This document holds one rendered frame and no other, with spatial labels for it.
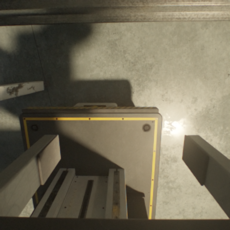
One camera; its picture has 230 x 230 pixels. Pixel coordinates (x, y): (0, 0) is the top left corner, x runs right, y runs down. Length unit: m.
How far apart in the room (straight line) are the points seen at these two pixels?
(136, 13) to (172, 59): 0.80
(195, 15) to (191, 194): 1.33
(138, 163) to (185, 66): 0.67
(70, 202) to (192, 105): 0.92
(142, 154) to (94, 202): 0.32
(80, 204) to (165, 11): 0.72
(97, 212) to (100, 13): 0.66
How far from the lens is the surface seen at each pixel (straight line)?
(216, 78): 1.25
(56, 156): 0.17
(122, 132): 0.81
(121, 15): 0.35
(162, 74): 1.12
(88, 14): 0.36
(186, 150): 0.17
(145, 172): 0.92
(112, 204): 0.71
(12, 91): 0.82
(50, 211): 0.72
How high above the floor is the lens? 1.08
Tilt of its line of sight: 75 degrees down
